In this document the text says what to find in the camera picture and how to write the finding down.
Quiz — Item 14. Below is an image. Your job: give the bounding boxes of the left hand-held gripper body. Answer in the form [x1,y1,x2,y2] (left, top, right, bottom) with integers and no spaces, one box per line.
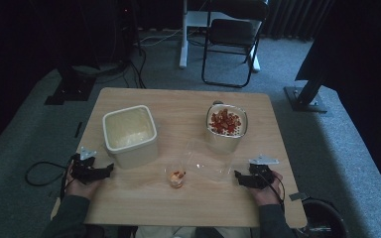
[68,146,98,185]

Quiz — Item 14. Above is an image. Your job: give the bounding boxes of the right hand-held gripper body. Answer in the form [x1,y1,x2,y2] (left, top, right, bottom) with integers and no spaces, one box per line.
[247,154,281,190]

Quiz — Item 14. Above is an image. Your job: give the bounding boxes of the clear plastic wrapper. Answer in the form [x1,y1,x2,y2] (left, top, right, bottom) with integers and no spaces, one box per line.
[184,140,234,183]

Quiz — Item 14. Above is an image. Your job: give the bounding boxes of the white square plastic bin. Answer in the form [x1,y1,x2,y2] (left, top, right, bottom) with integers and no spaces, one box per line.
[101,104,159,171]

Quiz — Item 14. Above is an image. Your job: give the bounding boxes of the orange snack pieces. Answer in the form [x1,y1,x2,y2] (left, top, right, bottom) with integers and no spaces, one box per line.
[171,170,188,183]

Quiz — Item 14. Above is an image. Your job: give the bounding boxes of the small clear plastic cup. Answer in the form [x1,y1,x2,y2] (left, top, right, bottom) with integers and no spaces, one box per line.
[164,160,189,190]

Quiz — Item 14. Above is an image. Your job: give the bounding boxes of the person's right hand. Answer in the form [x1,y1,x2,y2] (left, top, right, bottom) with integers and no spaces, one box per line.
[248,170,285,207]

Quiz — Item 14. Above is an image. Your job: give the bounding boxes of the person's left hand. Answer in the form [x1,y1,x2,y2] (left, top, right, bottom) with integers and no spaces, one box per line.
[64,162,103,201]

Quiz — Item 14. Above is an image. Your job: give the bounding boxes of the clear bowl of red candies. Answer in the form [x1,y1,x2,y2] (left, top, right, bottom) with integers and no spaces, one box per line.
[204,100,248,156]

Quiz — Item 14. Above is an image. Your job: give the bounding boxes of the grey tape piece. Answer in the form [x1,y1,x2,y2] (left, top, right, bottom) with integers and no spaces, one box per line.
[289,191,310,202]

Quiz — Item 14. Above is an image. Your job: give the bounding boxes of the pile of red candies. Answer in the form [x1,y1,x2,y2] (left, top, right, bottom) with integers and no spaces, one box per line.
[208,108,243,136]

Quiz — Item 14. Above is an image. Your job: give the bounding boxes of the black round bin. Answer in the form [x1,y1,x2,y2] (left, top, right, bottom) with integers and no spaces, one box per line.
[297,196,350,238]

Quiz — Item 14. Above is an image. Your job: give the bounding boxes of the black stand base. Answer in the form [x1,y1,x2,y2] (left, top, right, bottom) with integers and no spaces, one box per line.
[44,63,97,106]

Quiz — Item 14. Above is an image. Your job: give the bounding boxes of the black stand with metal base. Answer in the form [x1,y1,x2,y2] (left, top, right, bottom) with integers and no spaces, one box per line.
[283,73,329,114]

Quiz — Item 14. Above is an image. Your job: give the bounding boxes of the black folding chair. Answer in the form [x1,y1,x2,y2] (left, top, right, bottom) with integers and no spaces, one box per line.
[200,0,271,89]

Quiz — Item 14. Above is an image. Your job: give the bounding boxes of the dark curtain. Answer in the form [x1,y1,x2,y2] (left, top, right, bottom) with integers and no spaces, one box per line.
[263,0,335,43]

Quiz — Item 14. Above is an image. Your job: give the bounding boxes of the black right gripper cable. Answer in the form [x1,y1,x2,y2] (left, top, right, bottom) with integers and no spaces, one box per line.
[259,172,286,212]

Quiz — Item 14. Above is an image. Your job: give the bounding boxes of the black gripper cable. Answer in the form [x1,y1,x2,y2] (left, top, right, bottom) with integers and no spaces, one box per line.
[259,172,286,212]
[25,155,75,200]

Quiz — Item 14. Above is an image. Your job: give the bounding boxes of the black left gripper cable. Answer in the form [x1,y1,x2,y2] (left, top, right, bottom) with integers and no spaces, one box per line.
[25,155,75,200]

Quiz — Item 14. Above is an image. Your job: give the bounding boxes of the black floor cables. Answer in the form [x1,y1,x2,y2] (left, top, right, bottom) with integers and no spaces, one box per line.
[71,46,147,89]

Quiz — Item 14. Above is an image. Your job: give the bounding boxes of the white floor cable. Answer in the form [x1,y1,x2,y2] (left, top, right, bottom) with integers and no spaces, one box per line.
[138,28,184,48]

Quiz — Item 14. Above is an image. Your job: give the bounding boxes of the white desk frame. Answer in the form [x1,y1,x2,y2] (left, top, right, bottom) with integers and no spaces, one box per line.
[178,0,262,73]

